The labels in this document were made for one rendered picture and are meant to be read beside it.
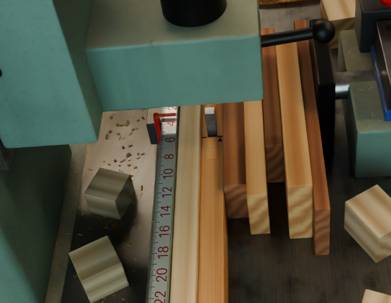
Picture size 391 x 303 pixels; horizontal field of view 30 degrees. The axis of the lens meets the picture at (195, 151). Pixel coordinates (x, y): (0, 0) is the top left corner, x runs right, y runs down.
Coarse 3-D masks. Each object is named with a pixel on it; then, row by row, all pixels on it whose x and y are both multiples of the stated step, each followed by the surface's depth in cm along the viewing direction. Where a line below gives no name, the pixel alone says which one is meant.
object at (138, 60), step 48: (96, 0) 60; (144, 0) 59; (240, 0) 58; (96, 48) 56; (144, 48) 56; (192, 48) 56; (240, 48) 55; (144, 96) 59; (192, 96) 59; (240, 96) 59
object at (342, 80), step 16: (320, 48) 64; (320, 64) 63; (320, 80) 61; (336, 80) 66; (352, 80) 66; (368, 80) 66; (320, 96) 62; (336, 96) 66; (320, 112) 63; (320, 128) 65
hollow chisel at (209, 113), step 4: (208, 108) 65; (212, 108) 65; (204, 112) 65; (208, 112) 65; (212, 112) 65; (208, 116) 65; (212, 116) 65; (208, 120) 65; (212, 120) 65; (208, 124) 65; (212, 124) 65; (216, 124) 66; (208, 128) 66; (212, 128) 66; (216, 128) 66; (208, 132) 66; (212, 132) 66; (216, 132) 66; (208, 136) 67; (212, 136) 67
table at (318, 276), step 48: (336, 48) 78; (336, 144) 69; (336, 192) 65; (240, 240) 63; (288, 240) 62; (336, 240) 62; (240, 288) 60; (288, 288) 59; (336, 288) 58; (384, 288) 58
